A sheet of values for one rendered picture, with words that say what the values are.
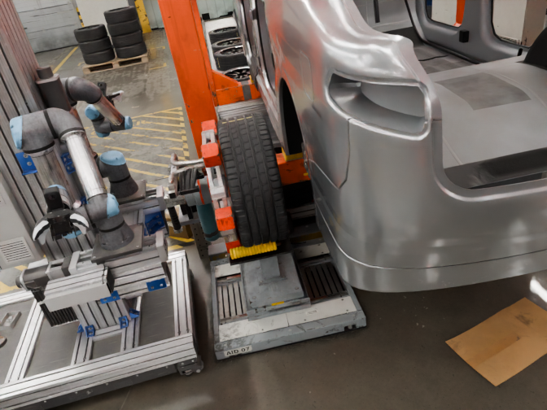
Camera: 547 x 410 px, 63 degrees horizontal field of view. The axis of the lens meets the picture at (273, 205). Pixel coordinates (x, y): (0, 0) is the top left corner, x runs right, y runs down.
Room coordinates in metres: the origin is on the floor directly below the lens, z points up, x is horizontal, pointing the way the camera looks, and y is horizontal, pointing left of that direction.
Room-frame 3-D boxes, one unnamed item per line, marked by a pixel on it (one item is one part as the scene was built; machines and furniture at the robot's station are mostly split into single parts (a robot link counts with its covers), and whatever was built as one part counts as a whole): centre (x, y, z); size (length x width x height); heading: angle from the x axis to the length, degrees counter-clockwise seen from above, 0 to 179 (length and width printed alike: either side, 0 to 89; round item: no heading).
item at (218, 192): (2.01, 0.25, 0.85); 0.54 x 0.07 x 0.54; 4
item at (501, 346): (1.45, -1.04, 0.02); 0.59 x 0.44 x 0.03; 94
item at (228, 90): (4.51, 0.12, 0.69); 0.52 x 0.17 x 0.35; 94
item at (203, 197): (2.01, 0.32, 0.85); 0.21 x 0.14 x 0.14; 94
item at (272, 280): (2.02, 0.08, 0.32); 0.40 x 0.30 x 0.28; 4
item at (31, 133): (1.67, 0.86, 1.19); 0.15 x 0.12 x 0.55; 112
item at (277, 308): (2.07, 0.09, 0.13); 0.50 x 0.36 x 0.10; 4
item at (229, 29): (9.27, 0.35, 0.39); 0.66 x 0.66 x 0.24
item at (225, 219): (1.70, 0.23, 0.85); 0.09 x 0.08 x 0.07; 4
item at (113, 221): (1.72, 0.74, 0.98); 0.13 x 0.12 x 0.14; 112
